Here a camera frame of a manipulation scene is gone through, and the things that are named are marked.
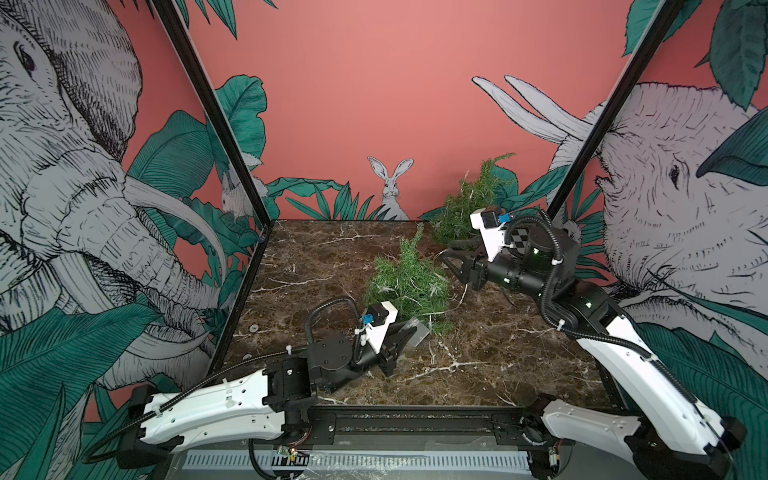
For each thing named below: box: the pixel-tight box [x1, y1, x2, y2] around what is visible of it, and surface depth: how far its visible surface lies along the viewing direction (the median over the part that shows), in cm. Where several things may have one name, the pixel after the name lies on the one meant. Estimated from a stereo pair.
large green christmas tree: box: [364, 223, 455, 335], surface depth 67 cm
